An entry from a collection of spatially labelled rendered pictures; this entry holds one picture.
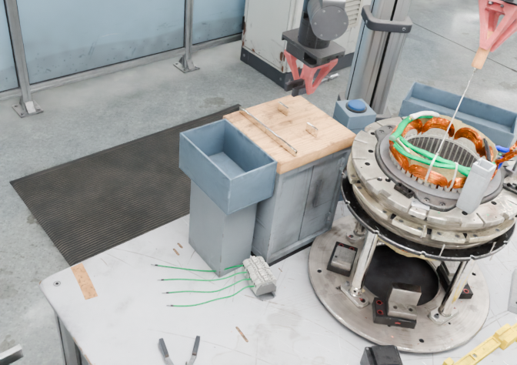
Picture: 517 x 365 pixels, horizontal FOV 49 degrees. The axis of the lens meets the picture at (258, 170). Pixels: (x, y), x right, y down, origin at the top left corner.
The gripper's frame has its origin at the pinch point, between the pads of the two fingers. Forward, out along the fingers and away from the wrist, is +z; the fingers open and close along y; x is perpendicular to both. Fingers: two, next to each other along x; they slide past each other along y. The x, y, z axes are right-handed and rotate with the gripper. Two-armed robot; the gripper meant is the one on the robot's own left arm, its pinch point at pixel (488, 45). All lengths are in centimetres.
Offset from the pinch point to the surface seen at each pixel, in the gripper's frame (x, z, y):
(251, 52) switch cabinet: 227, 48, 147
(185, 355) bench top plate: 14, 68, -27
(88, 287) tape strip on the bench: 37, 68, -36
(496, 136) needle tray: 7.4, 16.8, 33.6
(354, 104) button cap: 32.2, 21.2, 14.8
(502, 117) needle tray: 12.1, 13.3, 42.2
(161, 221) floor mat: 128, 109, 45
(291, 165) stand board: 20.1, 31.7, -11.5
